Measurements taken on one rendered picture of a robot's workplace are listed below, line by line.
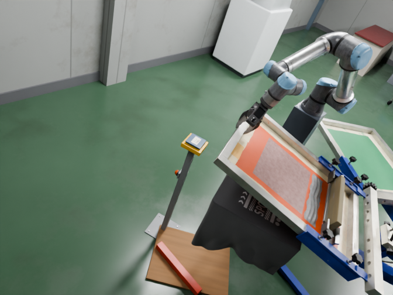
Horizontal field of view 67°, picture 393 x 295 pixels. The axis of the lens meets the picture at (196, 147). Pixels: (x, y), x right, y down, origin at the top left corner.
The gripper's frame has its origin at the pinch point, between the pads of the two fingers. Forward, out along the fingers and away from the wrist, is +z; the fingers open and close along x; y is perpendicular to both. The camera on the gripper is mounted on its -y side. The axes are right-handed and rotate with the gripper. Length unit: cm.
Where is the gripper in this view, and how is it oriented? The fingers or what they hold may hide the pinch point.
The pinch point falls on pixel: (240, 130)
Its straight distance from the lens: 150.7
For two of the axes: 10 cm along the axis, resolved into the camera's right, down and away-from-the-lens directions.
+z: -5.0, 5.7, 6.5
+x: -7.6, -6.5, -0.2
